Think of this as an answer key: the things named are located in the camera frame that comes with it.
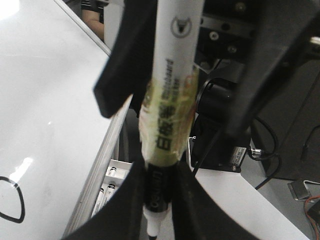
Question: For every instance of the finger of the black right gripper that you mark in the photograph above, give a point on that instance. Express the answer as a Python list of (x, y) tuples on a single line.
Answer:
[(129, 67)]

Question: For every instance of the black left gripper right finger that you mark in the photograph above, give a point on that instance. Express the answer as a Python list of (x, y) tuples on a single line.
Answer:
[(196, 216)]

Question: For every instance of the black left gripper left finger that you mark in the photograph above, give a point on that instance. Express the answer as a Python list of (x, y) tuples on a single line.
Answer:
[(120, 218)]

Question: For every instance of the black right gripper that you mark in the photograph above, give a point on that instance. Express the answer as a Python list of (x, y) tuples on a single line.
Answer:
[(258, 45)]

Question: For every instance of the white black whiteboard marker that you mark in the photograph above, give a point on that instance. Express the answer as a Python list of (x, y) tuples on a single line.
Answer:
[(168, 108)]

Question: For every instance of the white box of markers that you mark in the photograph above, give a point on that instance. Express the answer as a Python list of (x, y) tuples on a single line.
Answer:
[(116, 173)]

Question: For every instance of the person in striped shirt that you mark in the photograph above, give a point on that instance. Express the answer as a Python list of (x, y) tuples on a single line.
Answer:
[(92, 14)]

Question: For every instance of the white whiteboard with metal frame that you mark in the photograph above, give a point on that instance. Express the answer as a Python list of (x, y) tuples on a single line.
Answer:
[(54, 144)]

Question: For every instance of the grey small device with wires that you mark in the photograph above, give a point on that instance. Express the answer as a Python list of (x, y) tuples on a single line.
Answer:
[(299, 189)]

